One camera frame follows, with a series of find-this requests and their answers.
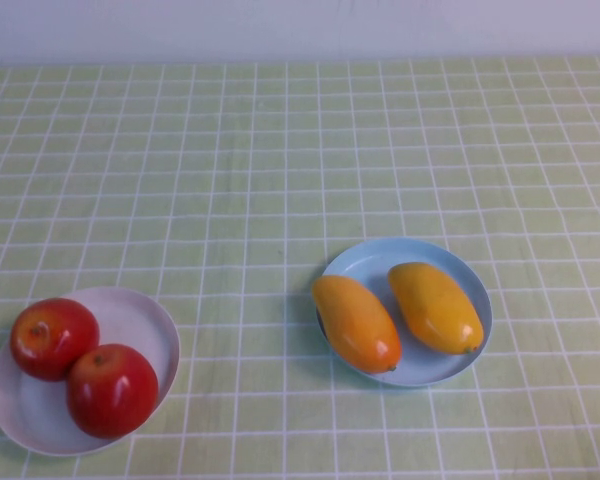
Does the orange yellow mango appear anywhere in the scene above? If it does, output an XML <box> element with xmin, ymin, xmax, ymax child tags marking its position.
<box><xmin>312</xmin><ymin>274</ymin><xmax>403</xmax><ymax>375</ymax></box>

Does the red apple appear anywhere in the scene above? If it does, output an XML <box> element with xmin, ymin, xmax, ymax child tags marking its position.
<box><xmin>9</xmin><ymin>297</ymin><xmax>101</xmax><ymax>384</ymax></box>
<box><xmin>66</xmin><ymin>343</ymin><xmax>160</xmax><ymax>440</ymax></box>

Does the light blue round plate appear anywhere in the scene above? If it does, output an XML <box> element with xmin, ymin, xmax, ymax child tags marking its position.
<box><xmin>315</xmin><ymin>236</ymin><xmax>494</xmax><ymax>389</ymax></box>

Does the white round plate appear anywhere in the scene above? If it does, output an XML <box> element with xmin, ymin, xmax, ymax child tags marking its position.
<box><xmin>0</xmin><ymin>285</ymin><xmax>182</xmax><ymax>458</ymax></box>

